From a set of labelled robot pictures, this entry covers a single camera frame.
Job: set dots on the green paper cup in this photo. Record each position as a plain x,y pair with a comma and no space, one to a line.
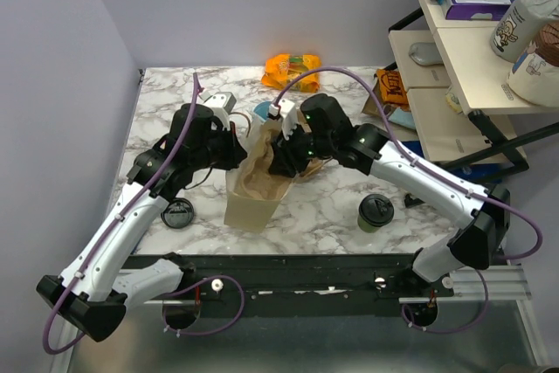
369,223

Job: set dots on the single brown pulp cup carrier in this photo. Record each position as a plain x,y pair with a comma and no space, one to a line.
254,180

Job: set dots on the cartoon paper roll brown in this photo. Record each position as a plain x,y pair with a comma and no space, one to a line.
534,76

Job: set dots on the beige shelf rack black frame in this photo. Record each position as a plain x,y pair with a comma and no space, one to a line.
462,109

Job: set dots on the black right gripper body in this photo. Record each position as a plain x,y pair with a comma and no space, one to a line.
311,146

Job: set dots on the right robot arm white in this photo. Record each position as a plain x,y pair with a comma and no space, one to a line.
481,224

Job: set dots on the orange snack bag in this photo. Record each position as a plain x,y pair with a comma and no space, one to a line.
281,69

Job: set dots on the orange brown snack packet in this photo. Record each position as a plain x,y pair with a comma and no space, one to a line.
389,91

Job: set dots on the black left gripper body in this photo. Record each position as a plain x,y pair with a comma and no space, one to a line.
215,153

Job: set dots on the purple tissue box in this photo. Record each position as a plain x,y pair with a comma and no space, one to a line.
475,10

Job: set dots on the black plastic cup lid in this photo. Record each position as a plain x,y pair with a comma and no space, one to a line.
377,204

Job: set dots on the blue straw holder cup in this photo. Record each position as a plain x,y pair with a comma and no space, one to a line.
261,110

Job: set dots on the beige paper bag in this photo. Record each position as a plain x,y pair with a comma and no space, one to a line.
244,213

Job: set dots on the cartoon paper roll grey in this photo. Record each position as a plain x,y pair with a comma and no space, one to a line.
519,25

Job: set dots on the grey computer mouse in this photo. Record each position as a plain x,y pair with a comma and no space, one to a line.
425,54

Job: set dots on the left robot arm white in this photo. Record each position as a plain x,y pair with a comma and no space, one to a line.
90,294

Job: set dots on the brown pulp cup carrier stack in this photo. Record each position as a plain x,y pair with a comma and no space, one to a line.
315,165

